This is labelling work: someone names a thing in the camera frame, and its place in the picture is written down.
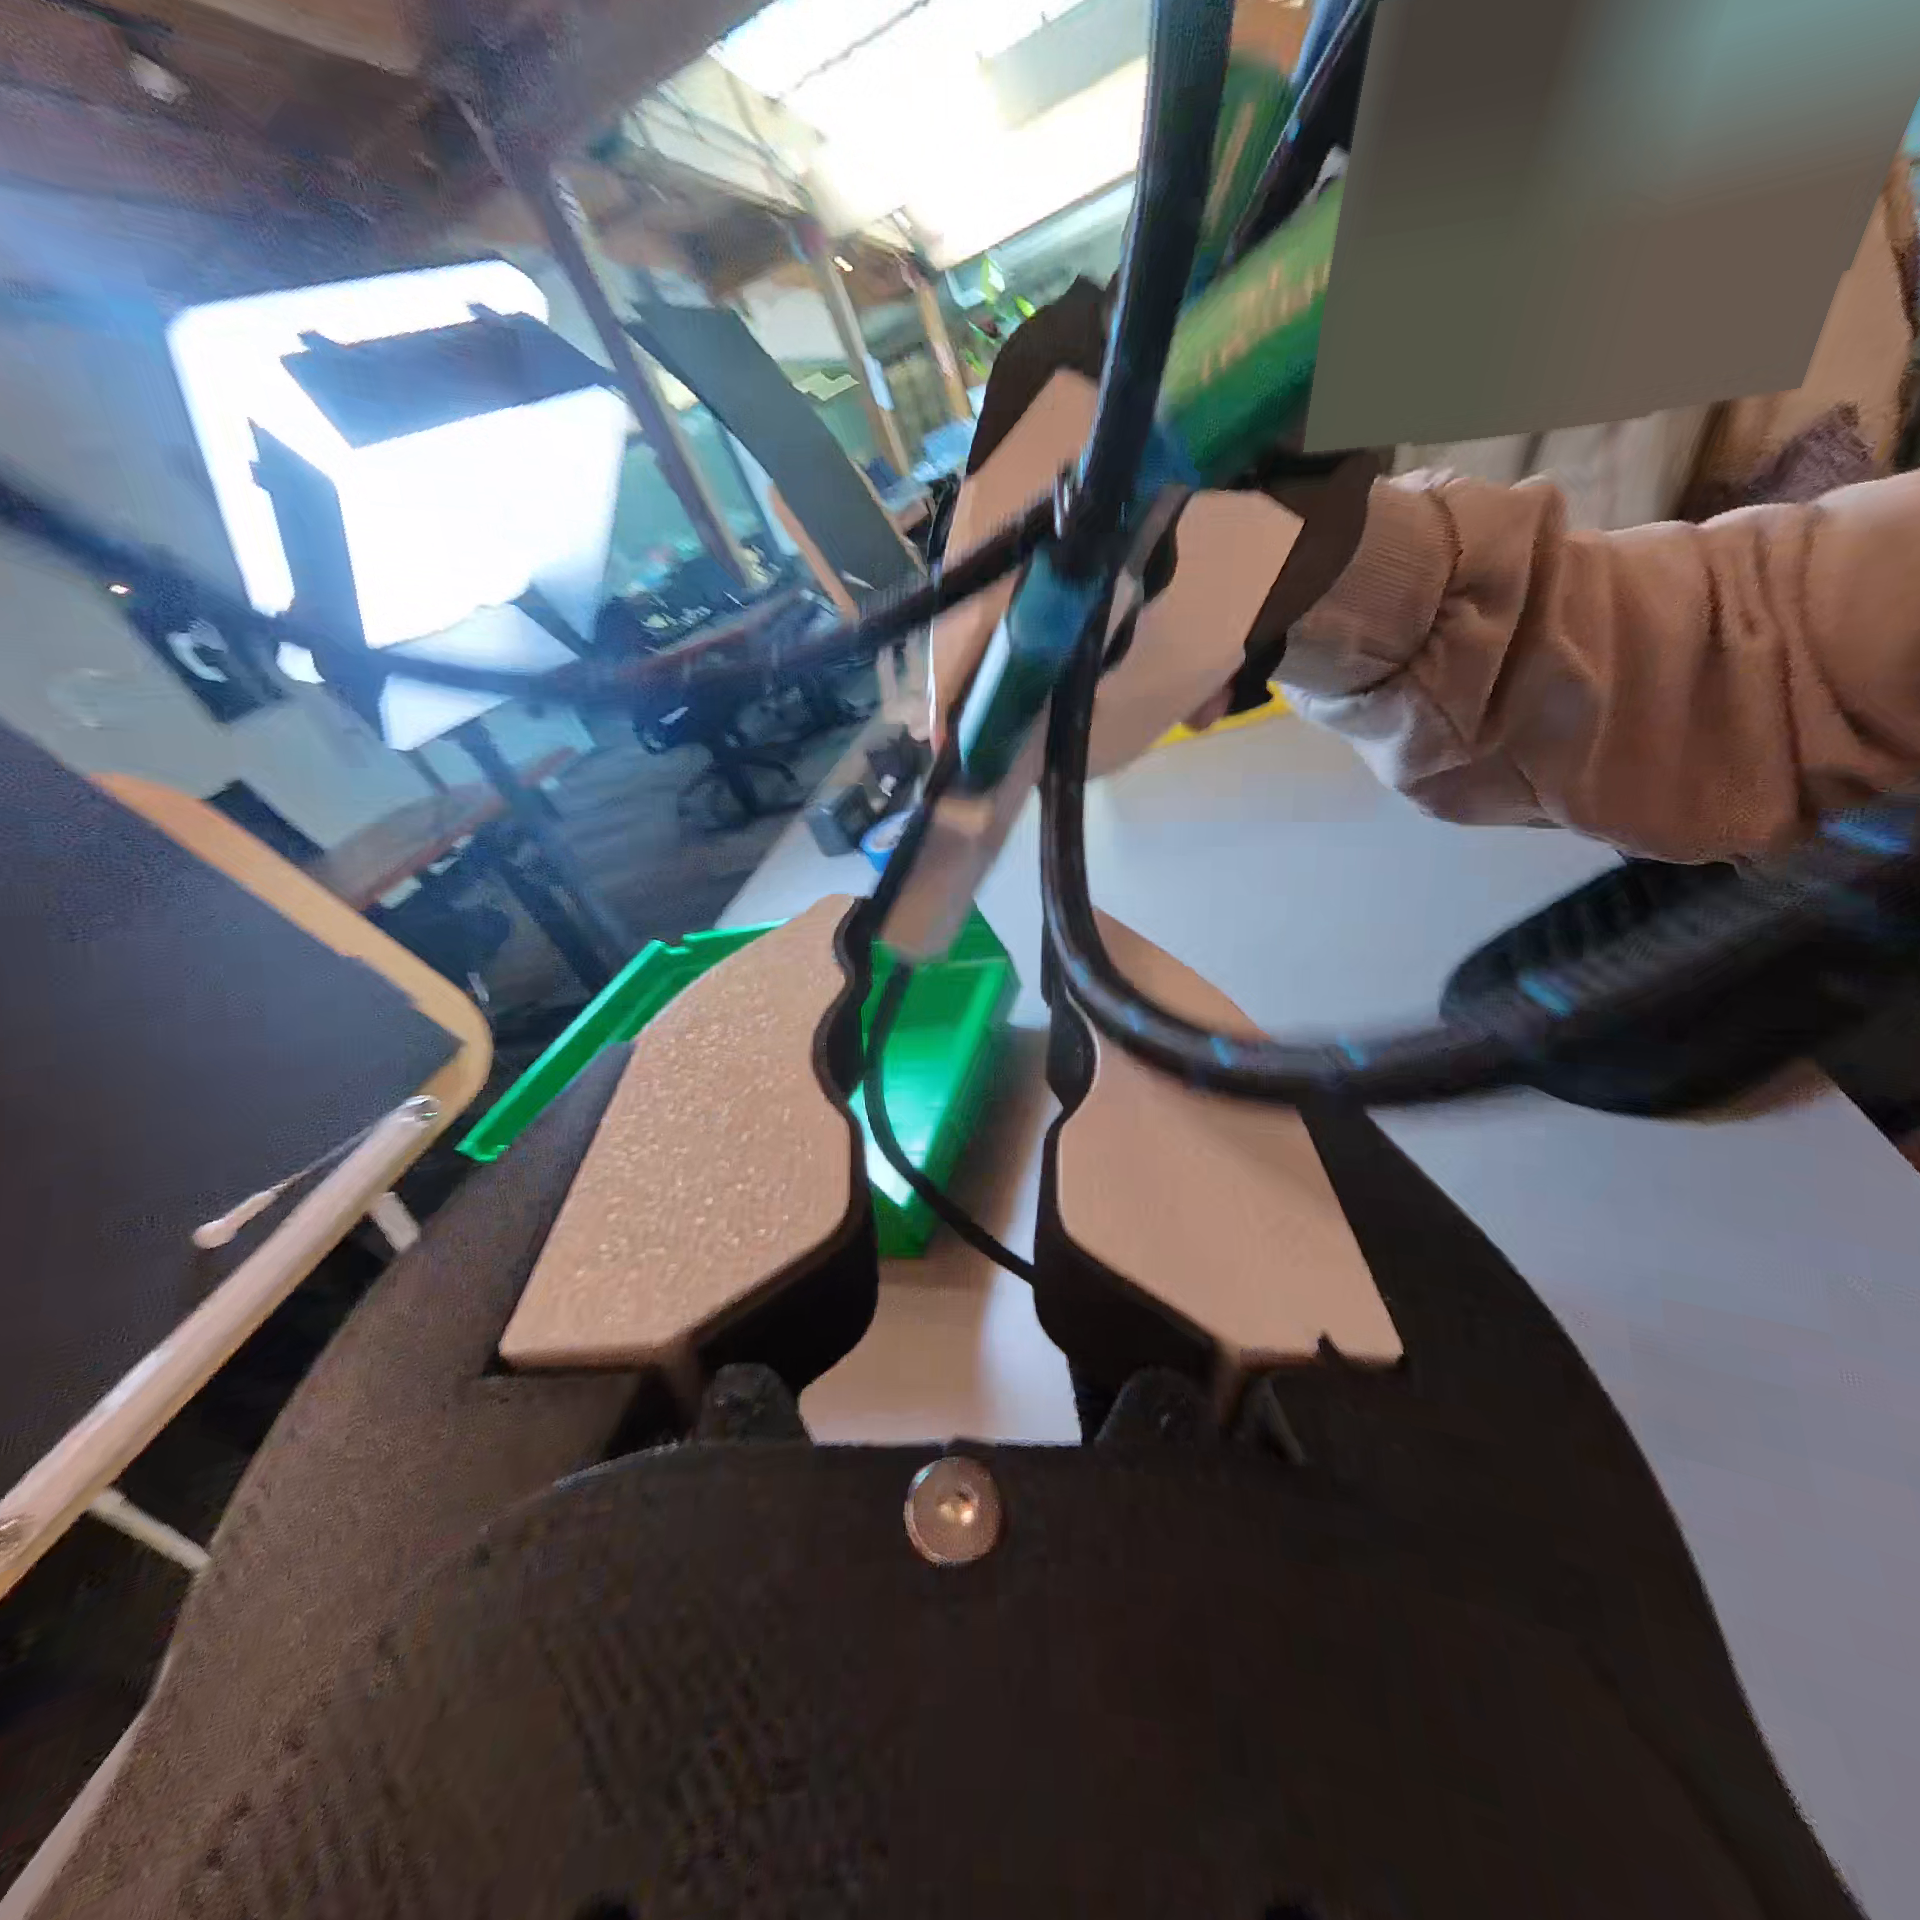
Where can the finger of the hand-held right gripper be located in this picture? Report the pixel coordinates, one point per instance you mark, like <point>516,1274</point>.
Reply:
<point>1202,616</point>
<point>1007,509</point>

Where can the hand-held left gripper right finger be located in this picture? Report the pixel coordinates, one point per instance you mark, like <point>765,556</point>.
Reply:
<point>1231,1217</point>

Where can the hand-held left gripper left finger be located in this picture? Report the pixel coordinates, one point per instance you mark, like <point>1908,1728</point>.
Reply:
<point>692,1186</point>

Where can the green plastic bin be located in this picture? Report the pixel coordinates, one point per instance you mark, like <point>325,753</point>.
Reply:
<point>947,1035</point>

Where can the person's right forearm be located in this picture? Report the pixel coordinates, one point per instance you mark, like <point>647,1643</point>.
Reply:
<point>1622,675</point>

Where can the black panel with wooden rim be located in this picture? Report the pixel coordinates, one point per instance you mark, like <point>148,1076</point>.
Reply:
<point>781,435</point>
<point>151,1141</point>

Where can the black office chair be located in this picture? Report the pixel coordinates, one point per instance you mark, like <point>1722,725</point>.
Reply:
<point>737,737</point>

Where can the white tipped pin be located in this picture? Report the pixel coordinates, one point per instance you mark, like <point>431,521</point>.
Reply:
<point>228,1226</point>

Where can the black foam pad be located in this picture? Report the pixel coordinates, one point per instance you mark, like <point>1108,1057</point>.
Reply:
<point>1711,976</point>

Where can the bright softbox light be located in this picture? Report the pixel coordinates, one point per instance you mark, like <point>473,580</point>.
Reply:
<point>422,481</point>

